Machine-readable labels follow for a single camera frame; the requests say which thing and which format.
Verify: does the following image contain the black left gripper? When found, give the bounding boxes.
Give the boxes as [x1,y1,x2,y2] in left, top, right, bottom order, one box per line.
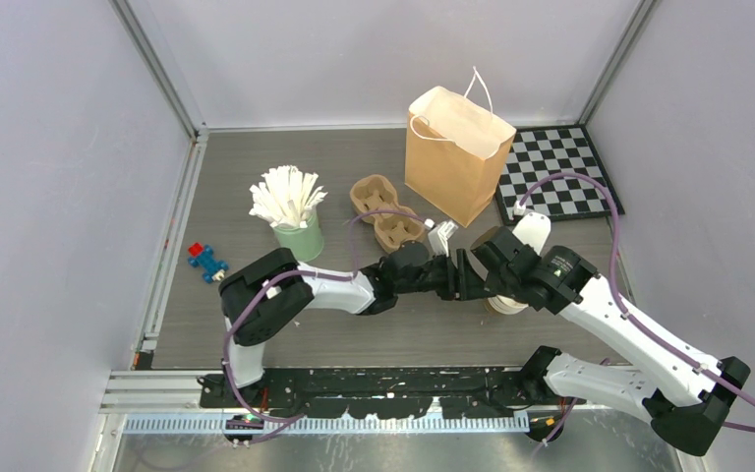
[396,249,494,302]

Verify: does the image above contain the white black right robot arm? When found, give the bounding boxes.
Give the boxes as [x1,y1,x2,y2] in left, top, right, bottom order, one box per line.
[471,227,750,456]

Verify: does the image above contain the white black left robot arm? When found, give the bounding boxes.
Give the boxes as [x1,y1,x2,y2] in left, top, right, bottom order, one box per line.
[218,242,459,407]

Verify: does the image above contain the stacked paper coffee cups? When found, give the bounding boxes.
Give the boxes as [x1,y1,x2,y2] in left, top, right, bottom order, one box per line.
[485,296,529,316]

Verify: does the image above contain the brown paper takeout bag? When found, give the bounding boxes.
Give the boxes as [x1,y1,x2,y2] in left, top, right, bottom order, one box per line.
[404,69,516,227]

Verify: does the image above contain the brown cardboard cup carrier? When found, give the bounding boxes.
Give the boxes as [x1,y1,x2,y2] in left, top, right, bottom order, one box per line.
[349,174,426,253]

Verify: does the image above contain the green straw holder cup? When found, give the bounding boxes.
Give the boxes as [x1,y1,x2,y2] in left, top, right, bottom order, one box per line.
[272,211,324,263]

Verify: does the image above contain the black white checkerboard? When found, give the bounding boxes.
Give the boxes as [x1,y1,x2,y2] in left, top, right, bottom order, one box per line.
[494,125,625,226]

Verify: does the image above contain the white paper straw bundle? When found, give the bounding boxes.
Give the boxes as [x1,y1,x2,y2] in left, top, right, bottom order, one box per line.
[249,165,328,229]

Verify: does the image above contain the red blue toy car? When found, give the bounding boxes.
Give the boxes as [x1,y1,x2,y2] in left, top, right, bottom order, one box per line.
[187,242,229,283]

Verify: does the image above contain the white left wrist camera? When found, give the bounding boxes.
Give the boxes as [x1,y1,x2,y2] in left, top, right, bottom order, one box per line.
[426,219,459,256]

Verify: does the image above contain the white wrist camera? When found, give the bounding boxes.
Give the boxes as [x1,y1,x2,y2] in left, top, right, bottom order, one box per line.
[512,204,552,255]
[426,219,459,256]

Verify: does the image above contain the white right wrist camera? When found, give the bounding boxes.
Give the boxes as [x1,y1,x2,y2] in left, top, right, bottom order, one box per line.
[512,204,552,255]

